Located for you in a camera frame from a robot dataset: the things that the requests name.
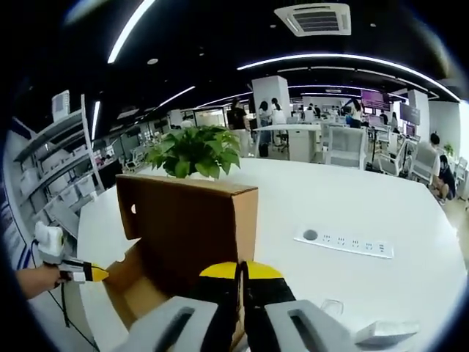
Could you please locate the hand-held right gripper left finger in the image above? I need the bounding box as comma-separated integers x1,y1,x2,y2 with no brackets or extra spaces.
109,262,243,352

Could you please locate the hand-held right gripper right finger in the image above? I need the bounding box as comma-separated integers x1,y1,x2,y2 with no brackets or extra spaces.
244,260,362,352

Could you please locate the brown cardboard shoe box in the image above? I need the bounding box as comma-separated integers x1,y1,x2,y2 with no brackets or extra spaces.
104,174,259,342

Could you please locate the small white cardboard box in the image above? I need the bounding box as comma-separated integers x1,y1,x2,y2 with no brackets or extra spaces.
355,320,421,346

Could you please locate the clear plastic item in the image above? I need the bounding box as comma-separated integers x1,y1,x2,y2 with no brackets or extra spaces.
319,298,345,315

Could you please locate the person's left hand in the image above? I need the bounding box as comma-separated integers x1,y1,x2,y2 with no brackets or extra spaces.
36,263,73,294

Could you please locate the white table socket panel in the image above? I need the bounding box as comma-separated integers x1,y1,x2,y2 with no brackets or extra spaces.
292,225,395,260

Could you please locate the green plant in white pot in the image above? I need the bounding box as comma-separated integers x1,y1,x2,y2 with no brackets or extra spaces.
144,125,243,180

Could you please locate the row of white office chairs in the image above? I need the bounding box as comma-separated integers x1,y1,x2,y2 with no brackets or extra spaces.
322,122,440,184

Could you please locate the curved ceiling light strip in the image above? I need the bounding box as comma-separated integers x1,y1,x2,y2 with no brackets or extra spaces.
107,0,157,65
237,54,461,103

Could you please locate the ceiling air conditioner vent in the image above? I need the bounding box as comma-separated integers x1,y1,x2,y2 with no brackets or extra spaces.
273,2,352,37

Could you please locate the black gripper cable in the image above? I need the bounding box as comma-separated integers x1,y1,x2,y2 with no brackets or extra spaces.
29,234,100,352

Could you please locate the purple wall screen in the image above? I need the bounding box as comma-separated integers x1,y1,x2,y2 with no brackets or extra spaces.
361,89,391,110

